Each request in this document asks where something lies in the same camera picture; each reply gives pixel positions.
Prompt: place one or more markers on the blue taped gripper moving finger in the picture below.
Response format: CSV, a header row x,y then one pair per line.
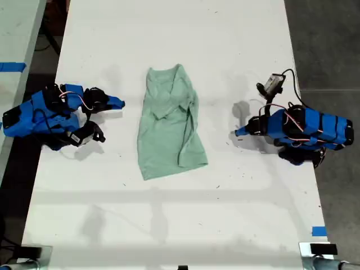
x,y
243,134
115,106

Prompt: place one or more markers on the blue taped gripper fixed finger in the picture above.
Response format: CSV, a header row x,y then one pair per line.
x,y
244,128
115,99

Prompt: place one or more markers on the pale green T-shirt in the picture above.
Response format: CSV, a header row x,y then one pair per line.
x,y
166,135

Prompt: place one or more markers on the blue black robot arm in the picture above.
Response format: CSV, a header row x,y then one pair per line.
x,y
42,112
317,126

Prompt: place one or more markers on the long blue tape strip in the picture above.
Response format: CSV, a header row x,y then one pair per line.
x,y
12,67

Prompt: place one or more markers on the white side table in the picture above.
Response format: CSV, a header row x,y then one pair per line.
x,y
14,33

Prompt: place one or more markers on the small blue tape square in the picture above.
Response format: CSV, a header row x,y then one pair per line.
x,y
319,231

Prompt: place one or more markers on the small black box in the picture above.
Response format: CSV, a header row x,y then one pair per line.
x,y
31,252
323,249

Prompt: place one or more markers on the metal table clamp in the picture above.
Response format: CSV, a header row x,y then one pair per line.
x,y
306,258
46,258

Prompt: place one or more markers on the short black camera stalk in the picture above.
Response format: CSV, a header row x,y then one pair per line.
x,y
269,97
97,133

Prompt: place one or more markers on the black camera box with label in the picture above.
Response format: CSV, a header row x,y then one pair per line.
x,y
80,137

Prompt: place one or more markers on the grey black camera box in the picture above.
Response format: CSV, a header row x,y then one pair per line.
x,y
273,83

